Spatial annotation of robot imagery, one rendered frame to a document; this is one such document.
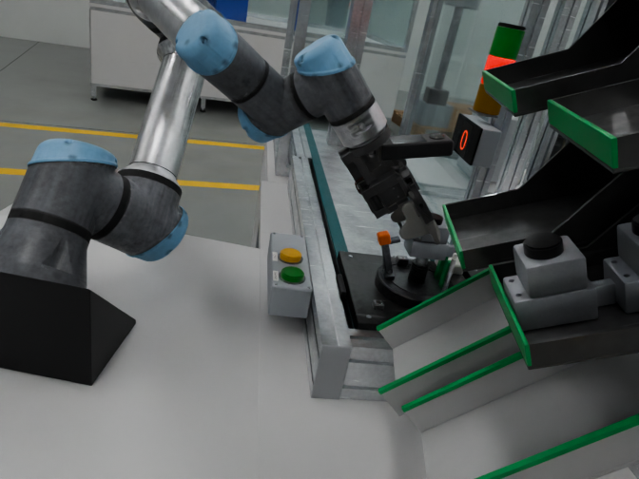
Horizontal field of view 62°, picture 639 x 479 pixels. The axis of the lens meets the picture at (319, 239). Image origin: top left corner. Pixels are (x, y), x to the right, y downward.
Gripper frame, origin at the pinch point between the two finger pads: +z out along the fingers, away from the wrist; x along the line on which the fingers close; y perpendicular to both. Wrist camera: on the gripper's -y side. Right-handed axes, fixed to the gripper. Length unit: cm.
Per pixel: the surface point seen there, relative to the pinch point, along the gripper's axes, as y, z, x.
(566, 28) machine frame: -63, 10, -78
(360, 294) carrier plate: 16.0, 2.2, 3.3
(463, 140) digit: -13.8, -2.8, -19.0
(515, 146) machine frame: -38, 35, -78
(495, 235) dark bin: -4.3, -11.7, 27.6
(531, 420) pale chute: 2.6, 0.1, 41.4
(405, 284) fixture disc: 8.9, 5.7, 2.1
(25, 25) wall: 321, -164, -754
